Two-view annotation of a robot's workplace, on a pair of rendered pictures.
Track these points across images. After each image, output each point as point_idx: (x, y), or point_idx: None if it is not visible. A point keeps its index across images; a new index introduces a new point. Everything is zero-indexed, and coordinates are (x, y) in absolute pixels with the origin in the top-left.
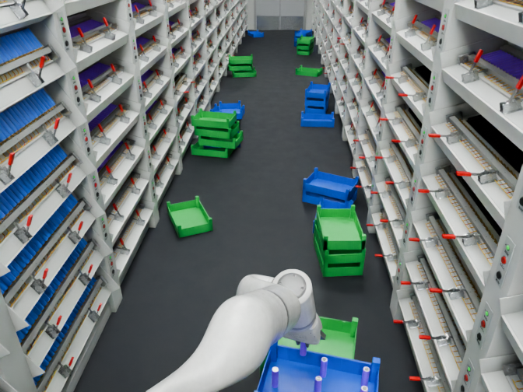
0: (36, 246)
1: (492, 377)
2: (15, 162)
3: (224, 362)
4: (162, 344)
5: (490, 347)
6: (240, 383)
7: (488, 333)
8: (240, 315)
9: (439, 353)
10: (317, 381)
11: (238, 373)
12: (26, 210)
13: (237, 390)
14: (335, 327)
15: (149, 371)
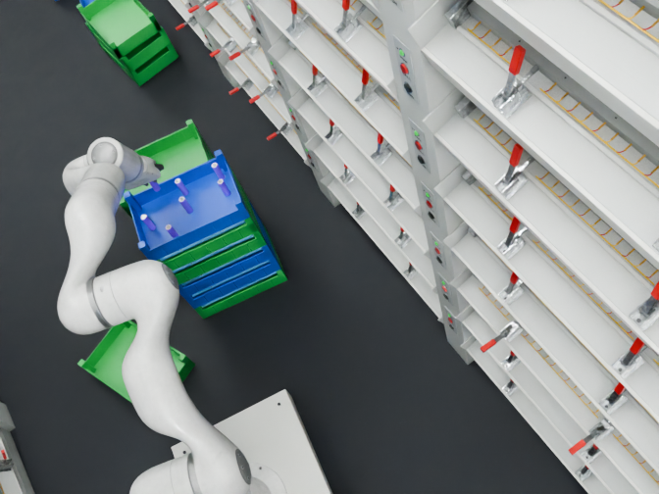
0: None
1: (305, 108)
2: None
3: (92, 243)
4: (28, 268)
5: (288, 87)
6: (129, 246)
7: (281, 77)
8: (80, 212)
9: (274, 105)
10: (181, 202)
11: (105, 243)
12: None
13: (131, 253)
14: (177, 139)
15: (37, 297)
